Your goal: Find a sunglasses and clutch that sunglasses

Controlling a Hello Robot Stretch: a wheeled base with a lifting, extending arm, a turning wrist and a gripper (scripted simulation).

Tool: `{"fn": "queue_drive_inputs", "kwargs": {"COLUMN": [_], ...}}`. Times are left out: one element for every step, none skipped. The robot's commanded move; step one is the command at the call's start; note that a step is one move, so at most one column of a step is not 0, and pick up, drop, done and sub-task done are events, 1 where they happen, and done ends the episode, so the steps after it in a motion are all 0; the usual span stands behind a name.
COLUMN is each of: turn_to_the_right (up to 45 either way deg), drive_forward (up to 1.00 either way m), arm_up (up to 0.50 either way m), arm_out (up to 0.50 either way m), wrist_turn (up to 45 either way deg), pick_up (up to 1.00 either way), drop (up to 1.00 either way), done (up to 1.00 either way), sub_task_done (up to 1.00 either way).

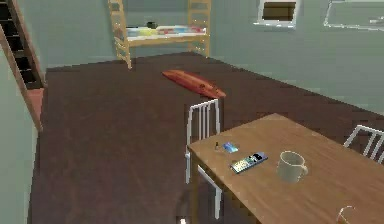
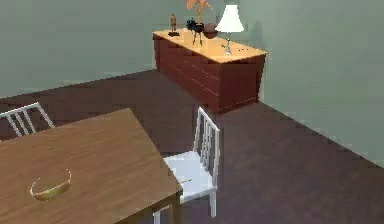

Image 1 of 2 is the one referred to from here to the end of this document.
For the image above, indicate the white slatted chair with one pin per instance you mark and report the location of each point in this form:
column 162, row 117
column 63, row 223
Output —
column 202, row 117
column 370, row 141

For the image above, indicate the red surfboard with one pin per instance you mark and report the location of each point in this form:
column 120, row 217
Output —
column 195, row 83

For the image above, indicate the small dark bottle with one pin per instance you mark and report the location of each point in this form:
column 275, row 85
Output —
column 217, row 145

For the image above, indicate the small blue card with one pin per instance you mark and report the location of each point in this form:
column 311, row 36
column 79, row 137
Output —
column 230, row 147

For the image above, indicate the colourful rectangular remote control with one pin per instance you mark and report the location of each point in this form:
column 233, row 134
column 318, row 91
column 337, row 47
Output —
column 249, row 162

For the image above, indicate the colourful patterned mattress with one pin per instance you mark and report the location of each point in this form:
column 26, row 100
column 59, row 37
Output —
column 166, row 31

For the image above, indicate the wooden bunk bed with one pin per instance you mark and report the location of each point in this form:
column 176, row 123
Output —
column 199, row 20

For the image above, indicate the small black round object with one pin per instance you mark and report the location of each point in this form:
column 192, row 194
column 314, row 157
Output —
column 152, row 24

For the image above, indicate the beige mug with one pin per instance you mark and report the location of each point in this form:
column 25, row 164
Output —
column 291, row 166

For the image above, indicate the white framed window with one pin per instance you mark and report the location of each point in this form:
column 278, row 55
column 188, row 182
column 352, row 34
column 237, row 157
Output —
column 278, row 12

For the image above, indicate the wooden dining table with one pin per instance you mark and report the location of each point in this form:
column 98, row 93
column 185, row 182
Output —
column 300, row 196

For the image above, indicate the brown wooden staircase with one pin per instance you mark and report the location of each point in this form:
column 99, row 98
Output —
column 20, row 56

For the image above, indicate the clear round glass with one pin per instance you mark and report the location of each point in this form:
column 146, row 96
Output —
column 346, row 215

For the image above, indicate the white framed wall picture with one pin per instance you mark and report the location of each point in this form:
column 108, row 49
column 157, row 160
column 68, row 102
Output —
column 356, row 15

